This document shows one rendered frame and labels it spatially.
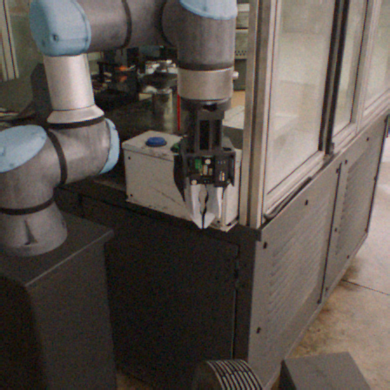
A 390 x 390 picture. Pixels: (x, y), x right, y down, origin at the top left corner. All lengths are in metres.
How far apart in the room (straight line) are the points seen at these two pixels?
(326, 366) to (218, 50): 0.40
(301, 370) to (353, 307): 1.75
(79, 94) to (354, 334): 1.41
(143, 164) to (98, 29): 0.53
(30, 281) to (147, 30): 0.51
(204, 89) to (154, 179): 0.51
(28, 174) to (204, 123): 0.42
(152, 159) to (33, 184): 0.28
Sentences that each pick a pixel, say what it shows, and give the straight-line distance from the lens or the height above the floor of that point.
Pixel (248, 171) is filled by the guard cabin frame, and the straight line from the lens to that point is 1.05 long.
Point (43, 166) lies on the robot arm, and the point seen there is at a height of 0.92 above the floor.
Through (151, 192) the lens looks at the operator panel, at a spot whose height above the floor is 0.79.
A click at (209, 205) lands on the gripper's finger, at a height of 0.94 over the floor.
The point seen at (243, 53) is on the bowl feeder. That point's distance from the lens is 2.12.
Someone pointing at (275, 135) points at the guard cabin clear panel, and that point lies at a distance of 1.12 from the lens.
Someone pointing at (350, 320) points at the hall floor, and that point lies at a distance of 2.08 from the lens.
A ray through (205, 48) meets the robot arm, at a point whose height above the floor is 1.18.
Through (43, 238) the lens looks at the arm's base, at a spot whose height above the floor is 0.78.
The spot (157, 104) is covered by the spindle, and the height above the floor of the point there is 0.88.
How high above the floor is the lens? 1.29
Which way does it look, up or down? 27 degrees down
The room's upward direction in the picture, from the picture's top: straight up
